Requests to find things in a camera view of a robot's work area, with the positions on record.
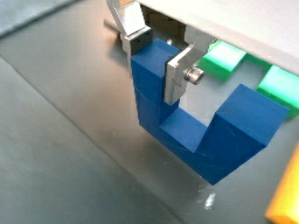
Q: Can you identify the blue U-shaped block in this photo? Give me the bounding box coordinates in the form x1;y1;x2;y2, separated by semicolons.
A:
131;39;288;185

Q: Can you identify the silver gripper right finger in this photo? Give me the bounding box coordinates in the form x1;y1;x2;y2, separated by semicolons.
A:
163;25;211;105

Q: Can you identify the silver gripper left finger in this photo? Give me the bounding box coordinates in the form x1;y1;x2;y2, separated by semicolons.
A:
107;0;153;56

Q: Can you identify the yellow rectangular block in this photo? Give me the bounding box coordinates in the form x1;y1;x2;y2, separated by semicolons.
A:
265;144;299;224

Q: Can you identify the green zigzag block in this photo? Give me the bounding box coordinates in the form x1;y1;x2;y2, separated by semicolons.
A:
199;41;299;120

